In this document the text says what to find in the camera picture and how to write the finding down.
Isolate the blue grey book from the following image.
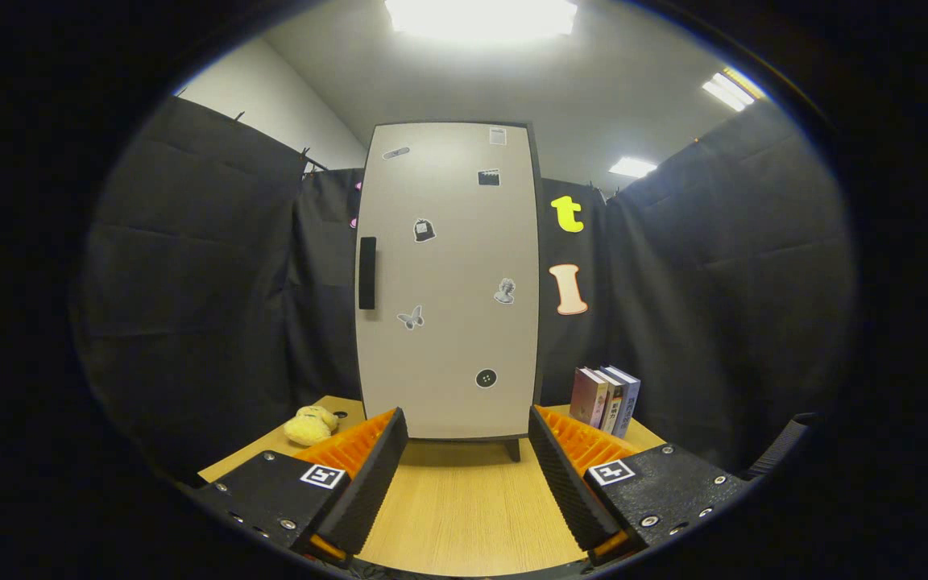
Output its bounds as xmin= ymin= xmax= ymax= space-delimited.
xmin=603 ymin=365 xmax=641 ymax=440

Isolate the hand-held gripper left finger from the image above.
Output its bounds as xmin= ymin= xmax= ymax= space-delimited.
xmin=190 ymin=407 xmax=410 ymax=565

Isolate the white brown book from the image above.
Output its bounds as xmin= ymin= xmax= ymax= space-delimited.
xmin=593 ymin=368 xmax=626 ymax=434

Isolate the pink book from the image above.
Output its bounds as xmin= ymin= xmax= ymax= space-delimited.
xmin=569 ymin=367 xmax=610 ymax=428

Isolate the small ceiling light panel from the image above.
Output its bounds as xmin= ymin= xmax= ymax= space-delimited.
xmin=609 ymin=156 xmax=658 ymax=179

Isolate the black door handle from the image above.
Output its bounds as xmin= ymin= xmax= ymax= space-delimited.
xmin=358 ymin=236 xmax=377 ymax=311

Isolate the twin ceiling light panel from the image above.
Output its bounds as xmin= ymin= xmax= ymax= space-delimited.
xmin=702 ymin=68 xmax=767 ymax=112

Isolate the yellow plush toy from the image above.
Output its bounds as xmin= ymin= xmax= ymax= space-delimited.
xmin=284 ymin=405 xmax=340 ymax=447

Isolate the large ceiling light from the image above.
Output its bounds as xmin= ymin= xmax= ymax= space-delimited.
xmin=383 ymin=0 xmax=579 ymax=41

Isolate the dark grey cabinet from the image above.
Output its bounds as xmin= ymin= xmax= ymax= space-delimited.
xmin=354 ymin=121 xmax=547 ymax=464

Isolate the black ribbed chair back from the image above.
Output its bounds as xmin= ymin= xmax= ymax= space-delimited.
xmin=742 ymin=412 xmax=823 ymax=480

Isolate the black backdrop cloth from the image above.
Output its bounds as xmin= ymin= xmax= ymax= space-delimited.
xmin=77 ymin=97 xmax=860 ymax=484

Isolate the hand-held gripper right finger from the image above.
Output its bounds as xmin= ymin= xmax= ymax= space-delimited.
xmin=528 ymin=405 xmax=755 ymax=565

